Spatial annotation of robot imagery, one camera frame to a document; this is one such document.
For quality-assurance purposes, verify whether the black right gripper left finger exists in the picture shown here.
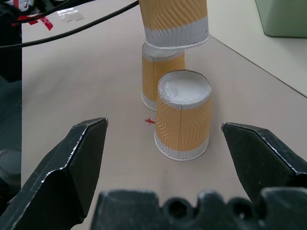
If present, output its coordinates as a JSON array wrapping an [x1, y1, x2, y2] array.
[[0, 117, 109, 230]]

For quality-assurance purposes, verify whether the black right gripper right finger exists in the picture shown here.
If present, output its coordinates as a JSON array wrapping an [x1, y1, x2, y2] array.
[[221, 122, 307, 204]]

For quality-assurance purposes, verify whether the orange ribbed paper cup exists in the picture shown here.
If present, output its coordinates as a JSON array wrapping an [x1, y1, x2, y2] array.
[[154, 69, 212, 161], [141, 42, 186, 112], [138, 0, 210, 49]]

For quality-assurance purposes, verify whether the pale green box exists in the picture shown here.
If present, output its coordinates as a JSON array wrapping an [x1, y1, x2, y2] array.
[[254, 0, 307, 38]]

